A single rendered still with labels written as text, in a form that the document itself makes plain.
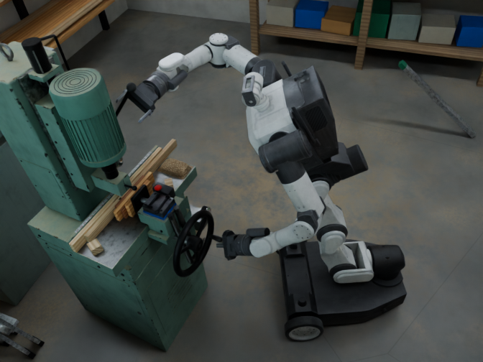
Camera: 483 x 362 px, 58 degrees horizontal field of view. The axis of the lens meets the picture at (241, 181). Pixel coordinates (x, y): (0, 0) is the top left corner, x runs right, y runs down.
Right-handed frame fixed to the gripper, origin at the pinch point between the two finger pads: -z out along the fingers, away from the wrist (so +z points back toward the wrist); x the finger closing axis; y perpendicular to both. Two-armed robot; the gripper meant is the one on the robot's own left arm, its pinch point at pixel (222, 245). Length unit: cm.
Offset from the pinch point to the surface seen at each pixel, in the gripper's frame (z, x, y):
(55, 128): -16, 53, 58
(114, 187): -18, 30, 37
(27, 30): -228, 176, -31
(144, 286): -28.4, -13.9, 22.2
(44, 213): -66, 23, 45
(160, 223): -5.4, 13.6, 26.7
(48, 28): -215, 175, -43
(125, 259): -15.6, 1.8, 37.8
